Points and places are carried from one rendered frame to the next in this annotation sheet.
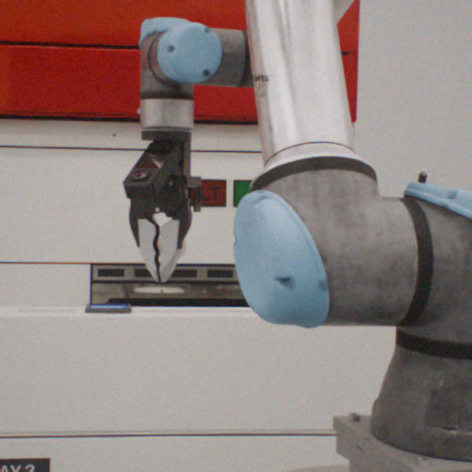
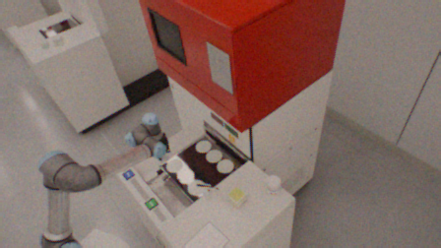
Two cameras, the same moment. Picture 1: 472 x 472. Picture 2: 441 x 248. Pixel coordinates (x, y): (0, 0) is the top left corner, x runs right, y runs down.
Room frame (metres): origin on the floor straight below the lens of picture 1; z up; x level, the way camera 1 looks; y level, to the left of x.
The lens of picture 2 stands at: (1.43, -1.11, 2.43)
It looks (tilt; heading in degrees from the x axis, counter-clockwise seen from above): 46 degrees down; 61
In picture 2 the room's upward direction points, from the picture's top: 8 degrees counter-clockwise
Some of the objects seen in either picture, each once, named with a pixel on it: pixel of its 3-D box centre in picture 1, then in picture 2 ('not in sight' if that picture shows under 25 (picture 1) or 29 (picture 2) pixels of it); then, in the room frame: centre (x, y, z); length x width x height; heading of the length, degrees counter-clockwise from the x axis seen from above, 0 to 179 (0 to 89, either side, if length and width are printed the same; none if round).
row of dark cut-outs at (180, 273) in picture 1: (219, 273); (224, 139); (2.06, 0.03, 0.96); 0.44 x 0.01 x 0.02; 96
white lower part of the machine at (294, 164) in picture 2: not in sight; (249, 149); (2.39, 0.24, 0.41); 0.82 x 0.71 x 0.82; 96
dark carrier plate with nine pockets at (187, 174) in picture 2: not in sight; (200, 165); (1.84, 0.00, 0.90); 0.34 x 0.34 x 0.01; 6
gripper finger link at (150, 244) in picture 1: (156, 248); not in sight; (1.69, 0.12, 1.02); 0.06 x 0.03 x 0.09; 161
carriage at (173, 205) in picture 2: not in sight; (166, 197); (1.58, -0.05, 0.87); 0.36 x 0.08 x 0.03; 96
